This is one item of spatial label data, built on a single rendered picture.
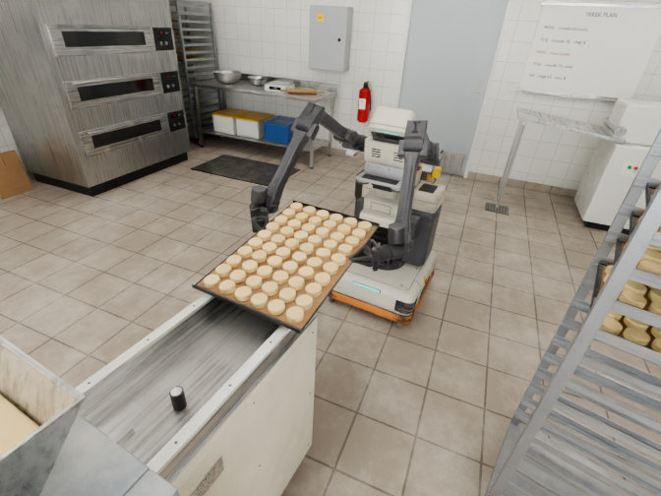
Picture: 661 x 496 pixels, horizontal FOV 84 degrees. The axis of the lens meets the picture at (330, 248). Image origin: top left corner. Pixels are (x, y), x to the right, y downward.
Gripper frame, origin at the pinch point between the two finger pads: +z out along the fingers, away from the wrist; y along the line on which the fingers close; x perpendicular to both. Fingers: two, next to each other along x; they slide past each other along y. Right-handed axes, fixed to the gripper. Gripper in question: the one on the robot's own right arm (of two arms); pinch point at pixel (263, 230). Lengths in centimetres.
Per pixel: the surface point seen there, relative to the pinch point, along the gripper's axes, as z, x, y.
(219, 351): 46, -20, -9
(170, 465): 78, -31, -3
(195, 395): 60, -27, -7
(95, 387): 55, -49, -1
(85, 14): -315, -106, 53
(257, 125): -392, 45, -82
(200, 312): 31.7, -25.0, -5.8
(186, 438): 74, -28, 0
